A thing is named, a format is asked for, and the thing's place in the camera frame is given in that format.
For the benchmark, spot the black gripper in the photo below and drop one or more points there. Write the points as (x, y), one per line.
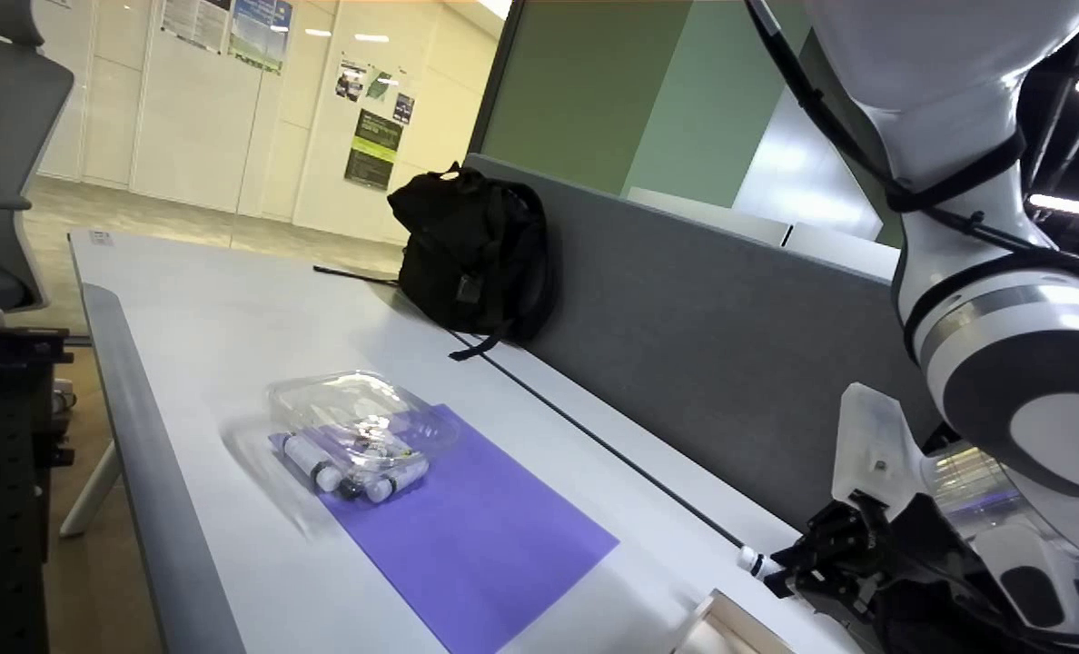
(875, 557)

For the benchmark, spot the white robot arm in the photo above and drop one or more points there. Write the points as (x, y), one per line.
(998, 350)

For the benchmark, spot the wooden tray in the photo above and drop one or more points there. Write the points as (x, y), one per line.
(730, 621)

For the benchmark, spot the grey divider panel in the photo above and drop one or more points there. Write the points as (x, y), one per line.
(705, 329)

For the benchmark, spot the purple mat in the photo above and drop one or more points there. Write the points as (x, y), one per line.
(478, 547)

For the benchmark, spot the black backpack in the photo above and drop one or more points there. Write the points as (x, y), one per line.
(478, 254)

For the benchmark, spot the clear plastic container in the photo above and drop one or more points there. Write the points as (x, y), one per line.
(260, 441)

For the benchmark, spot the white table leg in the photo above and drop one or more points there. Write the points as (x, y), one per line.
(88, 495)

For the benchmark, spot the black equipment stand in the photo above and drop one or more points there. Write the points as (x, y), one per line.
(4, 483)

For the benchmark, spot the grey office chair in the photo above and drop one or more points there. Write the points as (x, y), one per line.
(4, 132)

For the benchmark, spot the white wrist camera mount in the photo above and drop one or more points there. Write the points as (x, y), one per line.
(875, 456)

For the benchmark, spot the green black wall poster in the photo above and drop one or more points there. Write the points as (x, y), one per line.
(372, 151)

